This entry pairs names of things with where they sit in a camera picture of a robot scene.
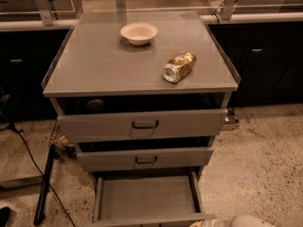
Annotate grey bottom drawer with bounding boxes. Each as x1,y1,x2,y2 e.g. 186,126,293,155
85,169,213,227

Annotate grey drawer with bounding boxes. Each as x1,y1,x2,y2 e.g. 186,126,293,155
85,169,213,227
52,94,227,143
77,137,213,172

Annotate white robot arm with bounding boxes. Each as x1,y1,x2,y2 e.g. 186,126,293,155
201,215,275,227

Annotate grey drawer cabinet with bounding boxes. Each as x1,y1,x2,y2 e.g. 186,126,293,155
41,9,241,187

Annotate grey top drawer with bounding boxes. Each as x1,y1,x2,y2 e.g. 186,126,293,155
52,94,227,143

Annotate grey middle drawer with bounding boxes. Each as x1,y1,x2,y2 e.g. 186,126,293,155
77,137,213,172

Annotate dark round object in drawer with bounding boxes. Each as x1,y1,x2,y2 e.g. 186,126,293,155
85,99,105,114

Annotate gold soda can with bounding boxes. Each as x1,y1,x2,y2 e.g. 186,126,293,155
163,51,196,83

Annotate white bowl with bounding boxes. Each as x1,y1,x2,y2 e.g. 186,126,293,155
120,23,158,45

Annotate dark counter cabinets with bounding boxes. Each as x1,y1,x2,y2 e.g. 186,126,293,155
0,22,303,121

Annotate black metal bar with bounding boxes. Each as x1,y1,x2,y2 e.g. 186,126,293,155
34,145,56,226

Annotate black shoe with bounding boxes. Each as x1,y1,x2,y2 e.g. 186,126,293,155
0,206,11,227

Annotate black floor cable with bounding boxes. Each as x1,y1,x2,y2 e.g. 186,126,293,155
0,123,78,227

